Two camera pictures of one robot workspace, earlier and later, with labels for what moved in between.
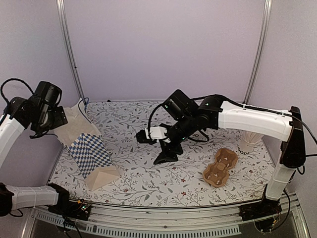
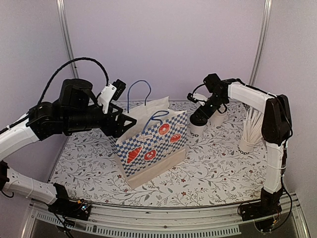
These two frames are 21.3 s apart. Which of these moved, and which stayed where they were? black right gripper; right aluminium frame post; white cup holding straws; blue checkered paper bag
Moved: blue checkered paper bag; black right gripper
Stayed: white cup holding straws; right aluminium frame post
